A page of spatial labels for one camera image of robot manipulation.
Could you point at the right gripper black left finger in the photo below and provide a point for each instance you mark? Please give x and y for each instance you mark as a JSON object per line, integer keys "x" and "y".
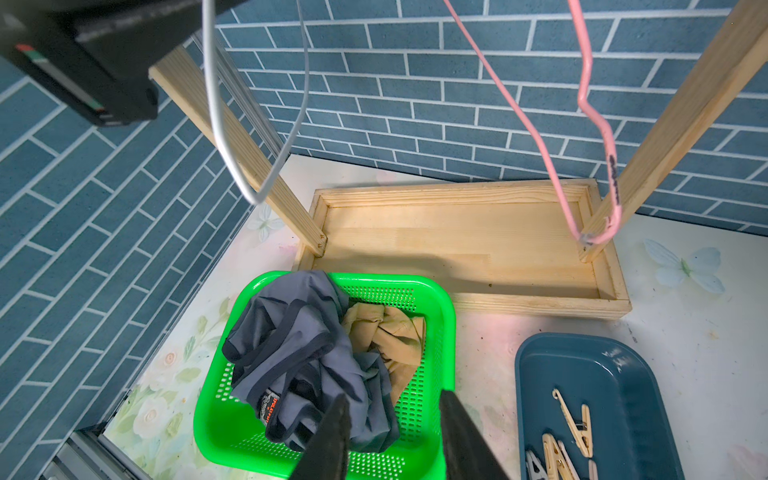
{"x": 327, "y": 454}

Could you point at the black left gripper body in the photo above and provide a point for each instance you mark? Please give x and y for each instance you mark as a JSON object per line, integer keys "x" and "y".
{"x": 95, "y": 56}

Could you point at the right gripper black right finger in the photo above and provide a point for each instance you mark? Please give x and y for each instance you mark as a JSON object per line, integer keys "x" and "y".
{"x": 467, "y": 455}

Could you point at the dark grey tank top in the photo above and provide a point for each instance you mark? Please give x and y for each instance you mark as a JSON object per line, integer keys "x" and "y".
{"x": 292, "y": 359}

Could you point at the wooden clothespin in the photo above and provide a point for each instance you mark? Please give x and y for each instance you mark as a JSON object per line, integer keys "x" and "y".
{"x": 581, "y": 431}
{"x": 558, "y": 464}

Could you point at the tan tank top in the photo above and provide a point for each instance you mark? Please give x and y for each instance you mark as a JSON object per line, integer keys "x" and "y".
{"x": 398, "y": 338}

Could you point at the white clothespin in bin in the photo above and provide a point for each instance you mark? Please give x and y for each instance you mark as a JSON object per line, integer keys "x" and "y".
{"x": 534, "y": 468}

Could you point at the green plastic basket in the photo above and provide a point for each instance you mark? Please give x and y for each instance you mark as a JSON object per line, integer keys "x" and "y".
{"x": 228, "y": 433}

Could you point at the pink clothespin in bin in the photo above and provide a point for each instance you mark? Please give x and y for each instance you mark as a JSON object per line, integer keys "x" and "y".
{"x": 593, "y": 470}

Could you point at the dark teal plastic bin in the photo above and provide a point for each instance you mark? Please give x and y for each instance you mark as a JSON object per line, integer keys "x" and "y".
{"x": 631, "y": 431}

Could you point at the wooden clothes rack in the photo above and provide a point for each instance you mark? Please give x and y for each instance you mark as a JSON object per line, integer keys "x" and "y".
{"x": 529, "y": 247}

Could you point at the floral table mat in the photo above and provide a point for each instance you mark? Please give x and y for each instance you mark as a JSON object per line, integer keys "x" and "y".
{"x": 698, "y": 317}

